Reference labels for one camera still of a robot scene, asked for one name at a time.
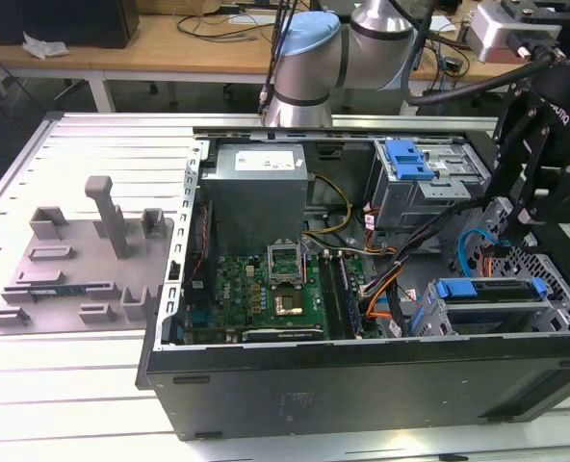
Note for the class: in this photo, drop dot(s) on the hard disk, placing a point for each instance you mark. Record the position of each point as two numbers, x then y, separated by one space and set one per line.
463 289

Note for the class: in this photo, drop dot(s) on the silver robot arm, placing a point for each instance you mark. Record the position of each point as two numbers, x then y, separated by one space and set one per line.
309 67

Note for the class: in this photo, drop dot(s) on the silver disk bay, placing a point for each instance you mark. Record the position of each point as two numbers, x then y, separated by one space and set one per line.
557 315

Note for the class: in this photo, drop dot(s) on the blue drive latch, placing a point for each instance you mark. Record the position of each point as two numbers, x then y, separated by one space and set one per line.
403 161

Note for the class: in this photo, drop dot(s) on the grey metal drive cage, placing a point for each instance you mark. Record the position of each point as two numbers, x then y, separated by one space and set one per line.
410 202

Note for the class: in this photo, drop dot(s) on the green RAM stick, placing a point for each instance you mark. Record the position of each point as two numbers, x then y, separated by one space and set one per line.
59 291
350 293

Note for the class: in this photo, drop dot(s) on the black RAM slot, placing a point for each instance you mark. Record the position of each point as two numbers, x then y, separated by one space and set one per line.
332 298

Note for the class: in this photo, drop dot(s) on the grey power supply box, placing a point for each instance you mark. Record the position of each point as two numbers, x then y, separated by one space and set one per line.
251 207

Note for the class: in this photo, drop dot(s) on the CPU socket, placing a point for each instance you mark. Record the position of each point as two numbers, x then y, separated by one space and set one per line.
289 304

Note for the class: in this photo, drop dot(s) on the black open PC case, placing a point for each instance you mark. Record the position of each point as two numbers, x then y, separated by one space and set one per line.
362 394

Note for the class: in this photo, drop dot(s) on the black graphics card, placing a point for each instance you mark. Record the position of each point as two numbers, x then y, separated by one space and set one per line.
285 335

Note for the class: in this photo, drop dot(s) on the green motherboard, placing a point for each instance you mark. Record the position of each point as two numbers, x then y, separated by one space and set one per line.
239 289

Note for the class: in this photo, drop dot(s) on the black case fan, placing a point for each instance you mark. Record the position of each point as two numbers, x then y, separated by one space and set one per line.
210 269

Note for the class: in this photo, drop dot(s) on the wooden desk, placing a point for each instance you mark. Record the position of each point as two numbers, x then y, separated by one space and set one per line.
169 53

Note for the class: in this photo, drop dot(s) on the grey parts rack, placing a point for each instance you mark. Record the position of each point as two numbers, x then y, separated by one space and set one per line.
73 269

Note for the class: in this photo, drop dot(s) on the large black box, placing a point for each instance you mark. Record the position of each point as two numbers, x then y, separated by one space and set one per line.
63 19

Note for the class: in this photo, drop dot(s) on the crumpled clear plastic bag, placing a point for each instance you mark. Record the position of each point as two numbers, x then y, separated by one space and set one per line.
44 48

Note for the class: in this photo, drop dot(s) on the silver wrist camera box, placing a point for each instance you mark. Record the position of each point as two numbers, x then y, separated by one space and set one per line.
494 33

